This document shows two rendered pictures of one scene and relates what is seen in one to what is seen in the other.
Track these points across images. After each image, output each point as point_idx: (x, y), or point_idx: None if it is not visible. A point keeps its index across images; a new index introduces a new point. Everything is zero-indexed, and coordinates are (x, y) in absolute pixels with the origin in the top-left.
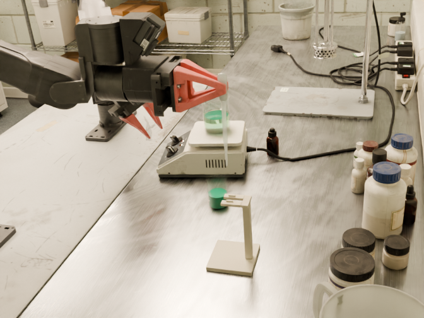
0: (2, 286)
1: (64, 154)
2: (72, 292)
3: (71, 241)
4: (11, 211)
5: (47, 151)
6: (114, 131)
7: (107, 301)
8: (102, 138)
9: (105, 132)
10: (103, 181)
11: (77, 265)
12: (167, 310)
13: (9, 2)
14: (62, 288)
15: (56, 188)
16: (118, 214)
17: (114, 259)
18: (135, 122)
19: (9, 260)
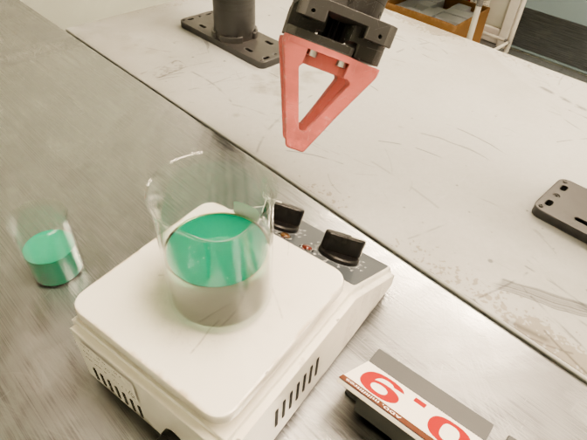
0: (154, 47)
1: (493, 146)
2: (75, 77)
3: (178, 95)
4: (319, 72)
5: (521, 132)
6: (578, 229)
7: (20, 91)
8: (539, 200)
9: (581, 213)
10: (330, 160)
11: (120, 89)
12: None
13: None
14: (93, 73)
15: (351, 113)
16: (196, 146)
17: (87, 113)
18: (279, 62)
19: (198, 56)
